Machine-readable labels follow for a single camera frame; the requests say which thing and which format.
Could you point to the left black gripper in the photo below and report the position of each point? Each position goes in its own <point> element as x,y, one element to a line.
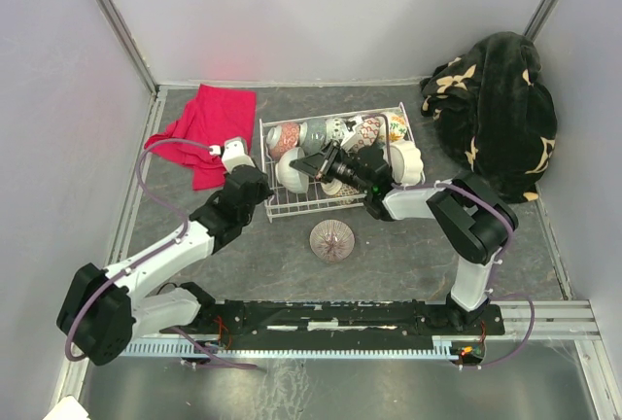
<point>264,189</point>

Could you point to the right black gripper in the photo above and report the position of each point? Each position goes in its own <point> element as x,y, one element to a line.
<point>319,164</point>

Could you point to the red lattice pattern bowl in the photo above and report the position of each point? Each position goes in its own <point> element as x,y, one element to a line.
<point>366,133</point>

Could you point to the white wire dish rack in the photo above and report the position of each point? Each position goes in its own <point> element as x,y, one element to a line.
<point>284,203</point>

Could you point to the cream scalloped bowl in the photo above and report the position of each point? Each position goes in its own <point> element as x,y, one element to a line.
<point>406,162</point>

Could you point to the black diamond pattern bowl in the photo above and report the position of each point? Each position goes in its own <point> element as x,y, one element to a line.
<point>336,130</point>

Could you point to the plain white bowl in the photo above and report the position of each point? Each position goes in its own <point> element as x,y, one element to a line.
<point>291,179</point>

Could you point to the orange flower leaf bowl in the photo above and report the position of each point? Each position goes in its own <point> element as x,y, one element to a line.
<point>395,127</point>

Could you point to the blue triangle pattern bowl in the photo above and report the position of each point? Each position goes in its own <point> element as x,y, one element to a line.
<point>312,136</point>

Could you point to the dark scalloped floral bowl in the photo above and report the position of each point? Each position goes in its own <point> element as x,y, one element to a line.
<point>281,138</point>

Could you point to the brown square pattern bowl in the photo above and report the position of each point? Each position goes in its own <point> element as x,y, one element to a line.
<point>344,193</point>

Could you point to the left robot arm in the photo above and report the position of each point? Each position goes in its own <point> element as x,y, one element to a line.
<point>106,308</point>

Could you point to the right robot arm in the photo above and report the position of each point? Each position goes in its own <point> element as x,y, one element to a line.
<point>477,223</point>

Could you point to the red folded cloth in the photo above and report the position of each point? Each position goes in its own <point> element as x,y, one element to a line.
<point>212,117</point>

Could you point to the purple line pattern bowl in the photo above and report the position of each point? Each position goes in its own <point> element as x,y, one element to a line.
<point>332,241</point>

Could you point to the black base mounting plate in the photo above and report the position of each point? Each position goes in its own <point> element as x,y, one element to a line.
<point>339,325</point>

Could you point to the black floral plush blanket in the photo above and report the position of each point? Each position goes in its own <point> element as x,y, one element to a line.
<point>493,116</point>

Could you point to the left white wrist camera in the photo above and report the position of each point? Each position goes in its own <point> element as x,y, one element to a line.
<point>235,154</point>

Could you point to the aluminium frame rail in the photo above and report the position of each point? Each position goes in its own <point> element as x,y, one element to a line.
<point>529,318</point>

